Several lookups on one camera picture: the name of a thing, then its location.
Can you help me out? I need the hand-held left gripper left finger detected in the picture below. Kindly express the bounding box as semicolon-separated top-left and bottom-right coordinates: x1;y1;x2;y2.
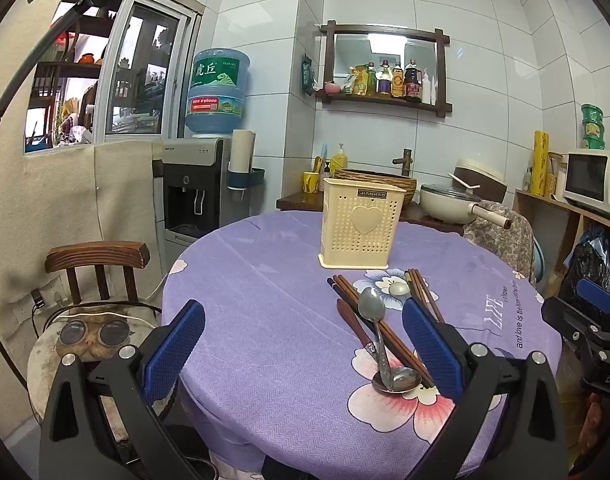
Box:
39;299;221;480

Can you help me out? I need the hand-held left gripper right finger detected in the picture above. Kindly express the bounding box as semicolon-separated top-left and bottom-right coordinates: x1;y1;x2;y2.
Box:
401;299;568;480

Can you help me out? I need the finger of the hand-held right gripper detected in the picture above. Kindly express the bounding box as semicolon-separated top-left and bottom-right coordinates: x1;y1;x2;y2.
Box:
575;276;610;322
541;296;610;361

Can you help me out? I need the wooden-handled metal spoon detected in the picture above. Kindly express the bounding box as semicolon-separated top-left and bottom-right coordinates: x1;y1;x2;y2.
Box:
336;299;422;394

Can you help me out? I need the brown wooden chopstick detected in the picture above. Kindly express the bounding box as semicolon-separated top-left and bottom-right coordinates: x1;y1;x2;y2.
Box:
333;274;434;388
327;276;426;388
337;274;436;386

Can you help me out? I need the cream plastic utensil holder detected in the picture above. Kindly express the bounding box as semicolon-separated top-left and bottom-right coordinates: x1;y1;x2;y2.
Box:
318;177;405;268

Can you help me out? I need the person's right hand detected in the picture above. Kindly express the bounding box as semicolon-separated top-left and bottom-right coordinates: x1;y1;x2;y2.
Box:
571;391;610;478

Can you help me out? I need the black plastic bag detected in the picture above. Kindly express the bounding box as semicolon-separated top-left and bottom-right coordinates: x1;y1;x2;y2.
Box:
558;225;610;311

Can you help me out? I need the cat print seat cushion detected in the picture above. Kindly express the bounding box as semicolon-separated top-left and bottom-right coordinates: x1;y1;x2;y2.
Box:
27;304;166;456

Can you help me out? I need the light wooden shelf unit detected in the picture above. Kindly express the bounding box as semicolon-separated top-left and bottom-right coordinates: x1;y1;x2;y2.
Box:
512;189;610;301

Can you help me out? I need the purple floral tablecloth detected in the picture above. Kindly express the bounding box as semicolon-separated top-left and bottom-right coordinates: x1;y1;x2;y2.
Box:
162;210;563;478

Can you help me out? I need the floral chair cover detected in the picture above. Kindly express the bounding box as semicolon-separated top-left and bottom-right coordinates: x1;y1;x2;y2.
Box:
462;200;543;286

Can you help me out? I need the white microwave oven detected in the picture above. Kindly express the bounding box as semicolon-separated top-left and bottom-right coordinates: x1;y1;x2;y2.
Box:
562;149;610;218

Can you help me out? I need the glass grain jar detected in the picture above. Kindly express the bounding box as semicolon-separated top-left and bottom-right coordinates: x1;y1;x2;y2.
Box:
548;152;567;196

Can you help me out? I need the dark wooden chair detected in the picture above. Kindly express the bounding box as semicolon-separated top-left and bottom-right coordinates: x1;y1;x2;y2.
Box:
45;241;153;311

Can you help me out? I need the yellow patterned roll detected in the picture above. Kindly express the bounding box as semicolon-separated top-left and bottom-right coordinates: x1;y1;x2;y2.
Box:
530;131;551;196

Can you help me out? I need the cream frying pan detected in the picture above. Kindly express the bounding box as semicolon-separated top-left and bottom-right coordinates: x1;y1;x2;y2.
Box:
419;183;513;231

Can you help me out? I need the brown white rice cooker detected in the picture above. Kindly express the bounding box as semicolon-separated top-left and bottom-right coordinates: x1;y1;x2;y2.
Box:
452;158;508;202

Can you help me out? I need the glass pan lid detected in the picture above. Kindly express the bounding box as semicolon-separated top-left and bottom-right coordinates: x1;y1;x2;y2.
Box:
420;183;482;202

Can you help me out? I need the green can stack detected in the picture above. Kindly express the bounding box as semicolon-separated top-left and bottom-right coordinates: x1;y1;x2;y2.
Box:
580;104;606;150

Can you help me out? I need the grey water dispenser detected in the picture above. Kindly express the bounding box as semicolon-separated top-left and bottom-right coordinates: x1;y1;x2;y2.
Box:
152;136;253;261

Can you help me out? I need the dark wooden counter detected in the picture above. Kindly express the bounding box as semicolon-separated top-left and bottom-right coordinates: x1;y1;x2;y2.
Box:
276;191;466;234

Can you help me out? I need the blue cup holder tray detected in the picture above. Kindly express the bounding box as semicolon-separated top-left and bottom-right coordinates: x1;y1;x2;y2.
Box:
226;167;266;192

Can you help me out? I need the bronze faucet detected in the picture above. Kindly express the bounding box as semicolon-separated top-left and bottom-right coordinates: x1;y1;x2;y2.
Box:
392;148;414;177

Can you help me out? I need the blue water bottle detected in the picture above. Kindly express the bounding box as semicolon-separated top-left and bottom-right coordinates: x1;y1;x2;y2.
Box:
185;48;251;137

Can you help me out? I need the large soy sauce bottle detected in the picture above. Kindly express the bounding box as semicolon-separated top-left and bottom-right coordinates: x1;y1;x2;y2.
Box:
404;58;422;101

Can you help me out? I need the yellow seasoning packet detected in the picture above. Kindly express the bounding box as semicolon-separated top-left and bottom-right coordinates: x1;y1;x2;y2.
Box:
351;65;370;96

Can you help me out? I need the sliding glass window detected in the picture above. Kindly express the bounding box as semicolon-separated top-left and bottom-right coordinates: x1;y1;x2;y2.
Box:
25;0;203;156

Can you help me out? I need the wooden shelf rack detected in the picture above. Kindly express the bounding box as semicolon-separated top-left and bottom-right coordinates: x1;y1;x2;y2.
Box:
27;2;118;148

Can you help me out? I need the wooden framed mirror shelf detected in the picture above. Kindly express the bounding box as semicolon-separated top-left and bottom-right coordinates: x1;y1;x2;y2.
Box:
315;21;453;118

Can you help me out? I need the white wall outlet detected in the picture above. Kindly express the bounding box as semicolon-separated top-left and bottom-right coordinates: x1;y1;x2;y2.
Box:
12;277;70;323

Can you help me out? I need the beige wall cover cloth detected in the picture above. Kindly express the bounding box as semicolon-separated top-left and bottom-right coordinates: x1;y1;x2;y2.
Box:
0;140;168;441

